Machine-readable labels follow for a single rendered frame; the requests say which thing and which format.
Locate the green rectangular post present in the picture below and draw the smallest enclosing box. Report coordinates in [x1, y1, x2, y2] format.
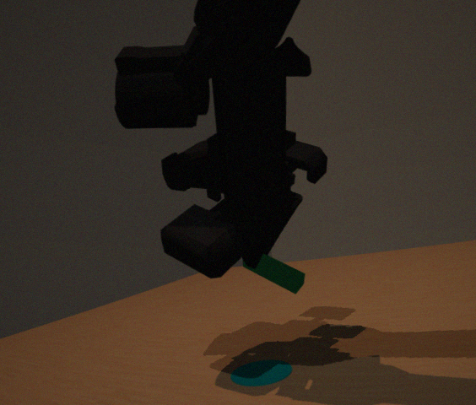
[243, 254, 306, 294]

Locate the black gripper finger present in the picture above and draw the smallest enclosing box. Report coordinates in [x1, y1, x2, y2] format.
[241, 224, 273, 268]
[261, 191, 302, 255]

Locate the teal translucent circle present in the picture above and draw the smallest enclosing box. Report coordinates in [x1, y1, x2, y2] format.
[230, 359, 293, 386]

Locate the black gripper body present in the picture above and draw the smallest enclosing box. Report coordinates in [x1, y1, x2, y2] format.
[160, 125, 327, 278]

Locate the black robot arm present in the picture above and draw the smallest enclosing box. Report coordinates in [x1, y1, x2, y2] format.
[114, 0, 311, 202]

